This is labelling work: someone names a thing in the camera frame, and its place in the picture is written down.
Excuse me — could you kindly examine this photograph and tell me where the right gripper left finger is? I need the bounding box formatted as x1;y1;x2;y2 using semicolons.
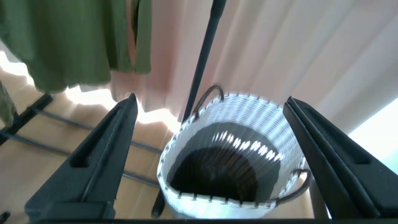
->
24;92;140;220

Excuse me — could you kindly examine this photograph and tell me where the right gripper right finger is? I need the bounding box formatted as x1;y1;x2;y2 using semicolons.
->
282;95;398;219

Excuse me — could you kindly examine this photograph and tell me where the green printed t-shirt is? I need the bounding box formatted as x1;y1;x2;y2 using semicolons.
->
0;0;153;125

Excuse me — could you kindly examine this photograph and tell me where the white laundry basket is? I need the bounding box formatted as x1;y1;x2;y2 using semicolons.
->
157;84;313;220

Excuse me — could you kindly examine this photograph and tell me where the black clothes rack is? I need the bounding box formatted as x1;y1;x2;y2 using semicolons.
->
0;0;228;218

